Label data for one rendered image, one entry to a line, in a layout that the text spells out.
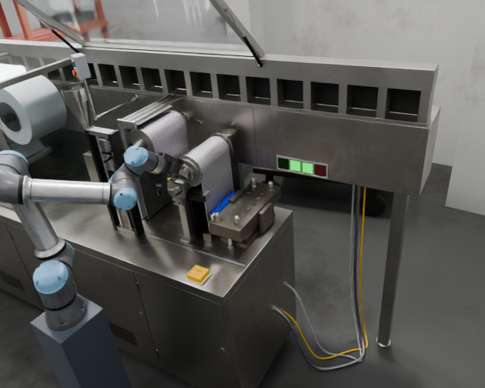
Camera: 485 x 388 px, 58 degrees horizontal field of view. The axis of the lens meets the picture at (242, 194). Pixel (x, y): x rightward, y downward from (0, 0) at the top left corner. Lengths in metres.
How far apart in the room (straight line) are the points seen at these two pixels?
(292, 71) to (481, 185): 2.36
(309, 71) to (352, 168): 0.44
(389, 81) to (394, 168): 0.35
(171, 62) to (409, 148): 1.15
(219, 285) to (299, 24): 3.39
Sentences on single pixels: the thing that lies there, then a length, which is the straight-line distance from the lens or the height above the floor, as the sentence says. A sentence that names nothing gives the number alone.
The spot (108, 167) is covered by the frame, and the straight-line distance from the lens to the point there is 2.09.
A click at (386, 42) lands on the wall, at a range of 4.41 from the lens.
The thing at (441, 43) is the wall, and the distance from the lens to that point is 4.29.
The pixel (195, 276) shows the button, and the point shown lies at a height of 0.92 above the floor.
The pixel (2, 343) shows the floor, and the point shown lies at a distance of 3.31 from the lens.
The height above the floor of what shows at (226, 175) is 1.14.
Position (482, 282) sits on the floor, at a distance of 3.33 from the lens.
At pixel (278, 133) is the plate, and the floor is 1.33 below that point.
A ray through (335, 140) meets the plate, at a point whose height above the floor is 1.34.
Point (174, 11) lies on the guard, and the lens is 1.83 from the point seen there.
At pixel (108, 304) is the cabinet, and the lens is 2.49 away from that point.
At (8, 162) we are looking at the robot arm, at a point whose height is 1.53.
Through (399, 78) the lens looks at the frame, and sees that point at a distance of 1.72.
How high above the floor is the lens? 2.13
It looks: 32 degrees down
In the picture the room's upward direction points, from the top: 6 degrees counter-clockwise
